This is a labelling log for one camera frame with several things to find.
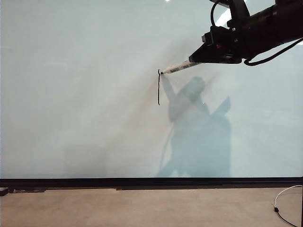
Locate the dark grey bracket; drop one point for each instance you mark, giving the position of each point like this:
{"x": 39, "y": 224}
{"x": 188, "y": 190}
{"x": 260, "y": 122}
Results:
{"x": 30, "y": 190}

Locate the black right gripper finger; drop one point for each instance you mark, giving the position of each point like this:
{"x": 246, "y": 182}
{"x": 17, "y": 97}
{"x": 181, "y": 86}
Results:
{"x": 210, "y": 55}

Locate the black ink drawing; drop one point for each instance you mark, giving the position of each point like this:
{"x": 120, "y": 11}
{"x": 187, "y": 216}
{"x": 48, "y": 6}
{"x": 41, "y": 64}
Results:
{"x": 158, "y": 89}

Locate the black whiteboard bottom rail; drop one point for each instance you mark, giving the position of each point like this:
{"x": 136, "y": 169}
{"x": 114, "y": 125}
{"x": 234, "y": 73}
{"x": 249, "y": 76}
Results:
{"x": 71, "y": 182}

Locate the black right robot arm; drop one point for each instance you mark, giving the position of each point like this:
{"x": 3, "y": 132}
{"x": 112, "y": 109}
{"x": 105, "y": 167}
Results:
{"x": 272, "y": 23}

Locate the small black box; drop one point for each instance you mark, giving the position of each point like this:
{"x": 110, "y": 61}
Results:
{"x": 3, "y": 191}

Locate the black whiteboard pen tray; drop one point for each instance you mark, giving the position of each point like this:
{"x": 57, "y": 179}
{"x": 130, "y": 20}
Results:
{"x": 189, "y": 188}

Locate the white whiteboard marker pen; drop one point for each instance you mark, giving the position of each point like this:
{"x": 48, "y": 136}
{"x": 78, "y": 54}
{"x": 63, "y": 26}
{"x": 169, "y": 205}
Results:
{"x": 180, "y": 67}

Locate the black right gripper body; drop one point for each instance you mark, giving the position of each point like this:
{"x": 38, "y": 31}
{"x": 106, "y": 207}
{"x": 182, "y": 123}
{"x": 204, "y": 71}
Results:
{"x": 227, "y": 39}

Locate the white glass whiteboard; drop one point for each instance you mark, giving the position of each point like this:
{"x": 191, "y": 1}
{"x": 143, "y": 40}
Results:
{"x": 71, "y": 94}

